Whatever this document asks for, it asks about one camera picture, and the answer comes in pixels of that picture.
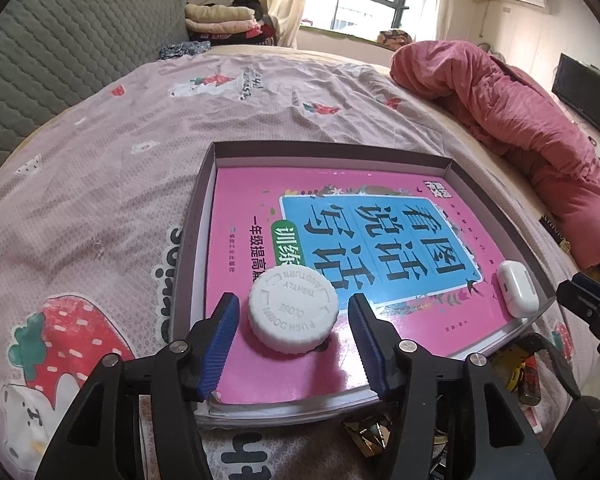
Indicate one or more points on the white ribbed bottle cap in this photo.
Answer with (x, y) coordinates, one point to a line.
(292, 307)

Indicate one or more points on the black wall television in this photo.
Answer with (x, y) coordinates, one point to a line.
(587, 92)

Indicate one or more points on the black yellow wrist watch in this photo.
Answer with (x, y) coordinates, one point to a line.
(550, 355)

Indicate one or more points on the pink quilt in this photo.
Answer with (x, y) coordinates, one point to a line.
(520, 125)

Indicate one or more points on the grey quilted headboard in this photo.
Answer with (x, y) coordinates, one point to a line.
(65, 50)

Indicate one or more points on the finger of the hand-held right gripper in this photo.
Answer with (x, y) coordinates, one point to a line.
(595, 287)
(587, 315)

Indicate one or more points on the white earbuds case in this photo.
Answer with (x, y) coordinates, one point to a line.
(517, 287)

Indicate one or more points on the pink folded blanket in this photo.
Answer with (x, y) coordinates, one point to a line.
(225, 26)

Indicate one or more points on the cream curtain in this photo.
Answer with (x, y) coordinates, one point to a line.
(430, 0)
(285, 0)

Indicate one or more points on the floral cushion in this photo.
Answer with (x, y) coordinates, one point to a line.
(395, 39)

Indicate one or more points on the blue patterned cloth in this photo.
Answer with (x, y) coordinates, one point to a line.
(185, 51)

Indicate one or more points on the dark folded cloth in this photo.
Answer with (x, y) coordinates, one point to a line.
(230, 38)

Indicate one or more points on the pink blue book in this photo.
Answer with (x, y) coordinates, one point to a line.
(245, 200)

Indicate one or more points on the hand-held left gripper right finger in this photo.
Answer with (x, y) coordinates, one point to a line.
(367, 345)

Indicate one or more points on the person's dark trouser leg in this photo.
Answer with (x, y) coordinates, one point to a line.
(590, 440)

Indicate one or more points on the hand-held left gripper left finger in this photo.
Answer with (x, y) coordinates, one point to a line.
(222, 345)

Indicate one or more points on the grey cardboard box tray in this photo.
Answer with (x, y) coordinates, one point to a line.
(200, 220)

